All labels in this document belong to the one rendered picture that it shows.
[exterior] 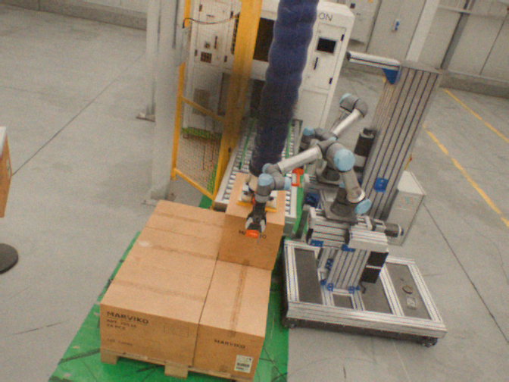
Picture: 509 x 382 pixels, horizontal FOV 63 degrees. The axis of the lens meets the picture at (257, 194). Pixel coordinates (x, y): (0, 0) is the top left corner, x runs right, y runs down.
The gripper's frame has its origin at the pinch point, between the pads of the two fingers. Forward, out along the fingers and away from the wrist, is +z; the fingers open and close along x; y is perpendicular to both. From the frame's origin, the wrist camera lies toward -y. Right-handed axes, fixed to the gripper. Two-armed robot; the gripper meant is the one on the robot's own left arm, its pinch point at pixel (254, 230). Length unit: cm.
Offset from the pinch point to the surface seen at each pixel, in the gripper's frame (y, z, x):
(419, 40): 374, -75, -165
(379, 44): 997, 26, -251
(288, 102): 50, -63, -5
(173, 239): 42, 53, 56
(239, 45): 170, -66, 41
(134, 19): 932, 78, 395
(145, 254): 21, 53, 69
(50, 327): -10, 108, 124
